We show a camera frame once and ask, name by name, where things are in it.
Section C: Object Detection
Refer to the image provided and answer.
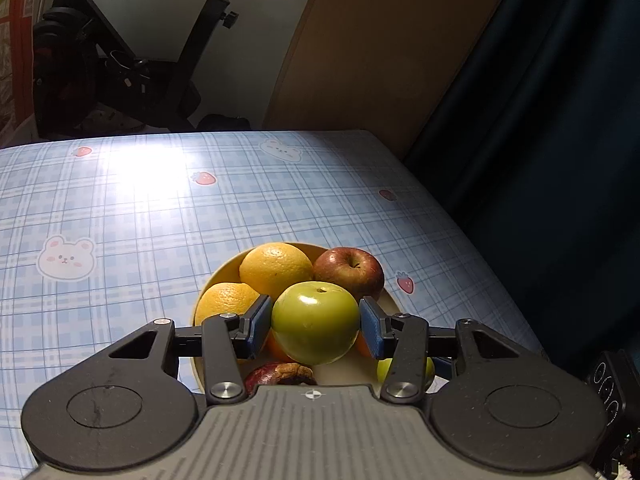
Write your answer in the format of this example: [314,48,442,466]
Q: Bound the light fuzzy towel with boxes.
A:
[612,452,638,480]

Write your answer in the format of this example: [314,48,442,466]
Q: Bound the yellow orange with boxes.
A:
[239,242,315,301]
[194,282,261,326]

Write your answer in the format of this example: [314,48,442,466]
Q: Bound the black exercise bike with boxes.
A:
[30,0,308,138]

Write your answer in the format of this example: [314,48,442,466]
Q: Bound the wooden panel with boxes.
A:
[262,0,526,161]

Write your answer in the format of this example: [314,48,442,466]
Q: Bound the pale yellow bowl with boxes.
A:
[189,241,408,396]

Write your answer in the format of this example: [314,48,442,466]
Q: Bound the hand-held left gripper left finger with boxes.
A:
[97,293,274,406]

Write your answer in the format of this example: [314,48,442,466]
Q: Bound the dark purple mangosteen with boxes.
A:
[244,361,318,396]

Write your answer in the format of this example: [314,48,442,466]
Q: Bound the blue plaid tablecloth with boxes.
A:
[0,130,551,480]

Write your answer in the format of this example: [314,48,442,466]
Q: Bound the dark blue curtain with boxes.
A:
[402,0,640,376]

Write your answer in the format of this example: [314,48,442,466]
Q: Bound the red room wall poster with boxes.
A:
[0,0,36,146]

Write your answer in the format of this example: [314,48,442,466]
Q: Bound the small yellow-green fruit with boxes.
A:
[376,356,436,393]

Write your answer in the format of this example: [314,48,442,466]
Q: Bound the green apple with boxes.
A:
[271,281,362,366]

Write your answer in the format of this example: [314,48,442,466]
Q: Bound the red apple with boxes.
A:
[313,246,386,303]

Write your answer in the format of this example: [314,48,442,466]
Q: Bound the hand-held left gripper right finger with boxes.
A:
[359,295,538,405]

